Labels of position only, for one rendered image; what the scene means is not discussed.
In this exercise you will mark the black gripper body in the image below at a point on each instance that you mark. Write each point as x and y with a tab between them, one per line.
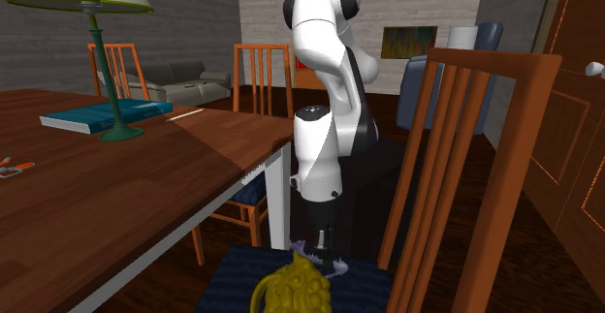
321	215

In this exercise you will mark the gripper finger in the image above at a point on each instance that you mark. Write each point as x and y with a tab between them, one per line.
319	250
329	255

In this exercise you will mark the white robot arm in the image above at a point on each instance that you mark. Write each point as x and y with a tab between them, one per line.
316	161

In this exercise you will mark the yellow bumpy jug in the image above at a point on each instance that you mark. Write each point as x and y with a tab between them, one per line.
295	291

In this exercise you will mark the dark robot stand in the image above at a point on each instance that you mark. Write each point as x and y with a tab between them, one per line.
378	194

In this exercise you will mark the blue armchair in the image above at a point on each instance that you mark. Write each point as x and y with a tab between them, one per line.
413	85

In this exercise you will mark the pale pencil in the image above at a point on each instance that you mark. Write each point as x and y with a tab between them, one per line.
185	114

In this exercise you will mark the wooden chair with blue cushion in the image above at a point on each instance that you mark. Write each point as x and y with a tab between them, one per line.
260	50
515	151

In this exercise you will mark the grey sofa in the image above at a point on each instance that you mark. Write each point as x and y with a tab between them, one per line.
184	85

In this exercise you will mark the brown wooden table white legs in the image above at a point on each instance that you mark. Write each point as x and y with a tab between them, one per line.
118	184

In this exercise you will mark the white cylinder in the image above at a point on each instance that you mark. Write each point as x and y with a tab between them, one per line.
462	38

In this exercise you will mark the blue book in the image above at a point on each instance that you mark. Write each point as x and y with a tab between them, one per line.
85	116

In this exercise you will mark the brown wooden door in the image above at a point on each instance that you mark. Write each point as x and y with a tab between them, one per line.
567	128

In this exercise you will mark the orange wooden chair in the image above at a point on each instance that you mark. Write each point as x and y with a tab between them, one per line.
113	47

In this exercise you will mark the orange white scissors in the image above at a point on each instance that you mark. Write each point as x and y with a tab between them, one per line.
22	165

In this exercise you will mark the dark green wall picture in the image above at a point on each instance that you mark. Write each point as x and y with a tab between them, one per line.
409	43

